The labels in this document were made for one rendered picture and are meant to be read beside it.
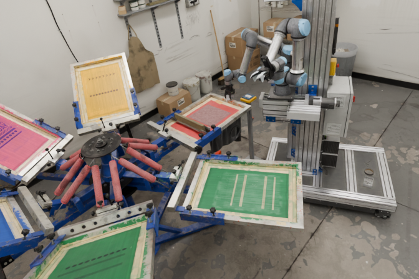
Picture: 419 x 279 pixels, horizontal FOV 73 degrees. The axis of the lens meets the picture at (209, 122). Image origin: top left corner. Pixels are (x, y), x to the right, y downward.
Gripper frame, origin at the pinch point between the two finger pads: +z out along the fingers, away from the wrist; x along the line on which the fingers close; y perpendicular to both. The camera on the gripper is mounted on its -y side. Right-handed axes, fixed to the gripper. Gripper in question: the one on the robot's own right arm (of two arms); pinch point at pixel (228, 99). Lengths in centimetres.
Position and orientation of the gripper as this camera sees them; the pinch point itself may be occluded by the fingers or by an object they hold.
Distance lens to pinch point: 309.7
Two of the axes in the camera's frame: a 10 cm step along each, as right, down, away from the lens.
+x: 6.8, -4.8, 5.5
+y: 7.2, 3.0, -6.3
